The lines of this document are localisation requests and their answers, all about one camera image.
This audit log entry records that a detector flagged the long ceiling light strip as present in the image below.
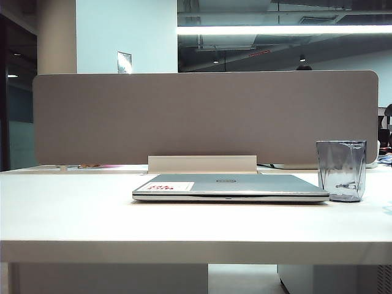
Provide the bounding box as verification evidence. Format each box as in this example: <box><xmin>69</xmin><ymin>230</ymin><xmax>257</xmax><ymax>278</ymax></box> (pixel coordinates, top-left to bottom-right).
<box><xmin>176</xmin><ymin>24</ymin><xmax>392</xmax><ymax>36</ymax></box>

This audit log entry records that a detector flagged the white desk support panel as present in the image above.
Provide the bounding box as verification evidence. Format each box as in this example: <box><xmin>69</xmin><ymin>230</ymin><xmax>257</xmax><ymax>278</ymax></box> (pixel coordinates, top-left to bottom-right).
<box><xmin>9</xmin><ymin>263</ymin><xmax>209</xmax><ymax>294</ymax></box>

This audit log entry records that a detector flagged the beige fabric desk divider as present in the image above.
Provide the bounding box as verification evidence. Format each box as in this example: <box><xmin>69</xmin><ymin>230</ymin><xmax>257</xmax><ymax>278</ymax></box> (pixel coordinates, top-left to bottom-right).
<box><xmin>32</xmin><ymin>70</ymin><xmax>380</xmax><ymax>168</ymax></box>

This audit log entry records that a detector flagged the white red slogan sticker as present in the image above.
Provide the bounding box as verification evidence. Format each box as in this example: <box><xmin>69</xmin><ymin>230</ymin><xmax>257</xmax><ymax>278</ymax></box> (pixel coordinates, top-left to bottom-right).
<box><xmin>137</xmin><ymin>181</ymin><xmax>196</xmax><ymax>193</ymax></box>

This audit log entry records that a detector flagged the clear faceted water cup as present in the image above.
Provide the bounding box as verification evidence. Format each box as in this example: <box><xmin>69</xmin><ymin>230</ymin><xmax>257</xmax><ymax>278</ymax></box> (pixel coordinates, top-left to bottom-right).
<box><xmin>315</xmin><ymin>140</ymin><xmax>368</xmax><ymax>203</ymax></box>

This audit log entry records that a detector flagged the white cable tray flap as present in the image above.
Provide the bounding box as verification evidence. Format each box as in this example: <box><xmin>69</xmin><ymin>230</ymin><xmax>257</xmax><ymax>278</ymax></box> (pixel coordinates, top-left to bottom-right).
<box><xmin>147</xmin><ymin>155</ymin><xmax>257</xmax><ymax>173</ymax></box>

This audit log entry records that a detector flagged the white under-desk cabinet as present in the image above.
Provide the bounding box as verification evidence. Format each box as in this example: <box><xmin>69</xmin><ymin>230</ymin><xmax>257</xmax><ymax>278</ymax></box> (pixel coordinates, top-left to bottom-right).
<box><xmin>277</xmin><ymin>263</ymin><xmax>392</xmax><ymax>294</ymax></box>

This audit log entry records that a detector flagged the seated person in black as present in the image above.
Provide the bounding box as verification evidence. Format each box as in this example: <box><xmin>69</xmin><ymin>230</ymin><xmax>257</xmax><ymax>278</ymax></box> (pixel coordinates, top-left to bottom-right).
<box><xmin>378</xmin><ymin>103</ymin><xmax>392</xmax><ymax>151</ymax></box>

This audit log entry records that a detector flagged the white flat device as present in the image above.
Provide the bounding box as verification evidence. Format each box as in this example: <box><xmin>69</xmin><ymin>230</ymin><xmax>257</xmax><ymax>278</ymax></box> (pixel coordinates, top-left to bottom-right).
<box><xmin>271</xmin><ymin>162</ymin><xmax>377</xmax><ymax>170</ymax></box>

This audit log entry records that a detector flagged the silver closed laptop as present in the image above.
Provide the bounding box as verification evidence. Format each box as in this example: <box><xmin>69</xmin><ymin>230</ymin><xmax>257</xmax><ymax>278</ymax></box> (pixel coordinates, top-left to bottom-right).
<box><xmin>132</xmin><ymin>173</ymin><xmax>330</xmax><ymax>203</ymax></box>

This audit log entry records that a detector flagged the framed wall notice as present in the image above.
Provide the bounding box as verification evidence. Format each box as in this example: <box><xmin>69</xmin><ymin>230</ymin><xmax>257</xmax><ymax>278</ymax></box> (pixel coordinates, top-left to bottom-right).
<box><xmin>116</xmin><ymin>51</ymin><xmax>132</xmax><ymax>74</ymax></box>

